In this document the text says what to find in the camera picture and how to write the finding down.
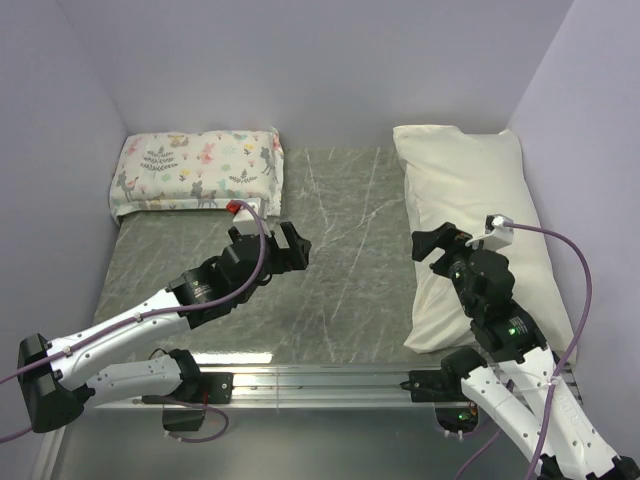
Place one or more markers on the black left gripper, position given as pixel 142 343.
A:
pixel 295 257

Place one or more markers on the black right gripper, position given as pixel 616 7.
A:
pixel 446 236

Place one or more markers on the cream satin pillowcase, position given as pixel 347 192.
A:
pixel 462 178

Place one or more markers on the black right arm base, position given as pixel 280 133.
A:
pixel 455 414

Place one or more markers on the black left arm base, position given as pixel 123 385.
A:
pixel 198 393

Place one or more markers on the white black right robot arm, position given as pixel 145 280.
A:
pixel 524 392

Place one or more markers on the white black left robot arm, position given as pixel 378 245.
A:
pixel 61 378

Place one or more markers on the animal print patterned pillow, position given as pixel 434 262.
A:
pixel 181 171

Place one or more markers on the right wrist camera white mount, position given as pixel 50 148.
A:
pixel 498 234

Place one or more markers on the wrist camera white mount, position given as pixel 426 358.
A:
pixel 498 234
pixel 249 216

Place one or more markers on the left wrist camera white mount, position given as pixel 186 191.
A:
pixel 249 216

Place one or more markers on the aluminium mounting rail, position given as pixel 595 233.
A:
pixel 326 386

